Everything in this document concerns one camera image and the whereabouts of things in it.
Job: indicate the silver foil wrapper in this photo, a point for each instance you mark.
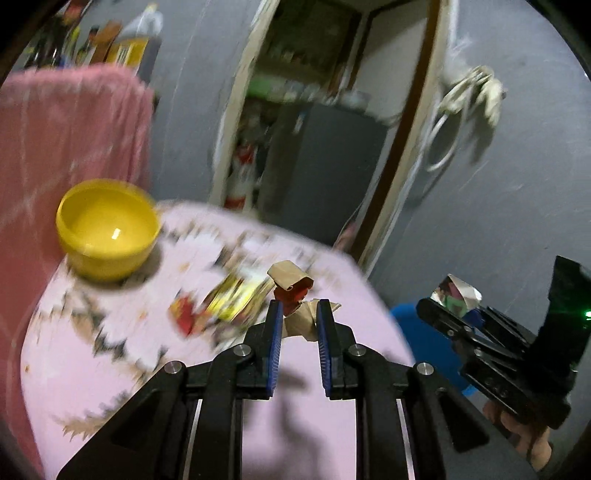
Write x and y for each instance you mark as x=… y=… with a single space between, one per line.
x=457 y=296

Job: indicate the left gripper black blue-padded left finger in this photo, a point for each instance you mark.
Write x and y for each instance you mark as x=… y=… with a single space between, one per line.
x=265 y=341

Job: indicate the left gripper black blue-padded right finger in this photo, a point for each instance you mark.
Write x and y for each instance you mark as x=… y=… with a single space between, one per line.
x=325 y=345

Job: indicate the pink checked towel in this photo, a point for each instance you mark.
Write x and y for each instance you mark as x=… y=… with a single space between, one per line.
x=58 y=127

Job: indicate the yellow red snack packet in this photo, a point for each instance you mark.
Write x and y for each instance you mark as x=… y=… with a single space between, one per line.
x=230 y=308

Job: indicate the dark grey refrigerator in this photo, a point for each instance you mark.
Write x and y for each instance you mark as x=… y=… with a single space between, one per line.
x=318 y=170

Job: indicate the yellow plastic bowl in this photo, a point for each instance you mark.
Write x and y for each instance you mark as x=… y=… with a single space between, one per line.
x=107 y=229

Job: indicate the person's right hand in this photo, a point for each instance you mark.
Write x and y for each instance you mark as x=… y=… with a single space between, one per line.
x=531 y=441

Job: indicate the blue trash bin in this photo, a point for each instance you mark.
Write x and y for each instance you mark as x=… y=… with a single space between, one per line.
x=429 y=345

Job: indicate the brown red wrapper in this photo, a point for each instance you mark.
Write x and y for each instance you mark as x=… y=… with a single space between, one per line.
x=305 y=318

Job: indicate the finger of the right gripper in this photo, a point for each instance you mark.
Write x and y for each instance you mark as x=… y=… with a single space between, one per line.
x=457 y=325

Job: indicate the white rubber gloves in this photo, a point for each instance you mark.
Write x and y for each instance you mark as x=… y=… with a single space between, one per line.
x=489 y=89

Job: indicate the large soy sauce jug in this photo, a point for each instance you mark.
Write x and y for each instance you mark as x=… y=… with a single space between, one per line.
x=137 y=45

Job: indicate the pink floral tablecloth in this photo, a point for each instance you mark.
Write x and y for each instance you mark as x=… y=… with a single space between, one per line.
x=89 y=348

